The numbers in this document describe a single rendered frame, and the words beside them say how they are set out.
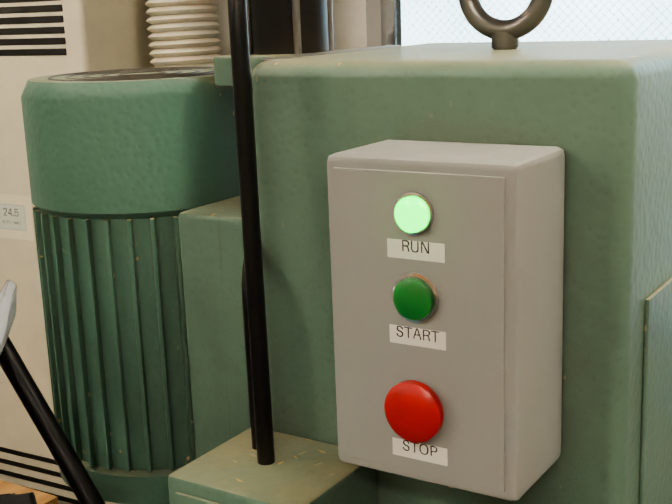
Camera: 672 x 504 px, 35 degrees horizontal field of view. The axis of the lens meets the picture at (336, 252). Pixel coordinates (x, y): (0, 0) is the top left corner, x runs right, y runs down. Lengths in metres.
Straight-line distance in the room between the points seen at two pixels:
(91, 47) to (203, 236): 1.57
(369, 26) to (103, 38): 0.55
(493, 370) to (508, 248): 0.06
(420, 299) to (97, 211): 0.31
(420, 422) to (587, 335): 0.10
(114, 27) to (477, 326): 1.88
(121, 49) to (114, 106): 1.60
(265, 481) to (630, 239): 0.23
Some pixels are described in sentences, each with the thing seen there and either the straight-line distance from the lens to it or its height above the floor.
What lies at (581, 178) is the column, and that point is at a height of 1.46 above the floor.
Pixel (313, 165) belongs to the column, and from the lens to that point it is 0.58.
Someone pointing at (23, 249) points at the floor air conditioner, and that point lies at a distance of 2.45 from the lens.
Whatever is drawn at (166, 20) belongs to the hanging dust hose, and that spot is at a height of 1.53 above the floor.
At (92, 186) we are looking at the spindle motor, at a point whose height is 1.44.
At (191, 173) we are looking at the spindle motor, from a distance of 0.73.
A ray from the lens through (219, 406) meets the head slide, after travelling 0.73.
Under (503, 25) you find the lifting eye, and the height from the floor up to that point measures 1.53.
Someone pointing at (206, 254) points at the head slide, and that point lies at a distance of 0.70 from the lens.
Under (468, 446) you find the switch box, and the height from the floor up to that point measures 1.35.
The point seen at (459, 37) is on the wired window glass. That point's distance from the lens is 2.19.
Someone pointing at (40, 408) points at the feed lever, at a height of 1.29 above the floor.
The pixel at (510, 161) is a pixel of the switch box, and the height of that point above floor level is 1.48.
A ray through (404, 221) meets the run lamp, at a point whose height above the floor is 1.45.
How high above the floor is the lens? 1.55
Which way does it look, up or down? 13 degrees down
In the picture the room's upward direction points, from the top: 2 degrees counter-clockwise
